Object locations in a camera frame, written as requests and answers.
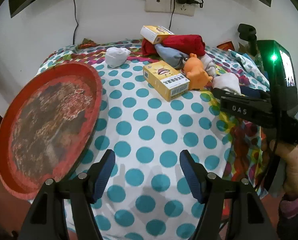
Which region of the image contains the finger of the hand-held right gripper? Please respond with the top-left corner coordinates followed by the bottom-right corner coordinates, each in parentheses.
top-left (211, 87), bottom-right (272, 103)

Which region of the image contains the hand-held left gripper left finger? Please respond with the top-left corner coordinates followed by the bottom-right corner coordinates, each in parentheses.
top-left (19, 149), bottom-right (116, 240)

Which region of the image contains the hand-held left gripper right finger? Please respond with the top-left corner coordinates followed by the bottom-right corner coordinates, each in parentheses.
top-left (179, 149), bottom-right (279, 240)

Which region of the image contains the greyish white sock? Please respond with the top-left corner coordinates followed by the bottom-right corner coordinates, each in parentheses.
top-left (201, 54), bottom-right (218, 77)

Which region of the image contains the orange toy animal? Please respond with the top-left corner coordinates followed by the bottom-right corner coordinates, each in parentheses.
top-left (183, 53), bottom-right (214, 90)

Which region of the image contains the red sock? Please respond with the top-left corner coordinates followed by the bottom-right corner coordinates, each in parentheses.
top-left (163, 34), bottom-right (206, 57)
top-left (141, 39), bottom-right (164, 56)

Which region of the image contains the yellow cartoon box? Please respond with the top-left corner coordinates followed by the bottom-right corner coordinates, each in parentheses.
top-left (140, 25), bottom-right (176, 44)
top-left (143, 61), bottom-right (191, 102)

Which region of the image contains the round red tray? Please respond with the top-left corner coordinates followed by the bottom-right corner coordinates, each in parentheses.
top-left (0, 63), bottom-right (103, 200)

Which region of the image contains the light blue sock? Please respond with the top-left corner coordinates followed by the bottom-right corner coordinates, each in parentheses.
top-left (155, 44), bottom-right (189, 69)

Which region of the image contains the person's right hand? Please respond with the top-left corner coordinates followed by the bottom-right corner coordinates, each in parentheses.
top-left (269, 139), bottom-right (298, 195)

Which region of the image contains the orange snack packet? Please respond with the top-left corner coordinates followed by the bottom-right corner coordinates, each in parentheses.
top-left (217, 41), bottom-right (234, 52)

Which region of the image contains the polka dot tablecloth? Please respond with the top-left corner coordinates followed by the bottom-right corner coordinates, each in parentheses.
top-left (36, 39), bottom-right (271, 240)

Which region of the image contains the black power plug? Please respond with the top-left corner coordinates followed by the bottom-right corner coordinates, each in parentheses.
top-left (186, 0), bottom-right (204, 8)

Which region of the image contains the red candy wrapper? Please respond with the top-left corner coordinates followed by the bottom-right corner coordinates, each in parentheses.
top-left (81, 38), bottom-right (96, 49)

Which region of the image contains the white wall socket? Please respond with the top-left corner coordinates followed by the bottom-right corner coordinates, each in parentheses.
top-left (173, 0), bottom-right (196, 16)

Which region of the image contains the black cable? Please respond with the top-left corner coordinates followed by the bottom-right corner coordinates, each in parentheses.
top-left (72, 0), bottom-right (82, 43)
top-left (168, 4), bottom-right (176, 30)

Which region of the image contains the beige wall plate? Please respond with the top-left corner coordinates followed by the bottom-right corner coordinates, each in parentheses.
top-left (145, 0), bottom-right (174, 13)

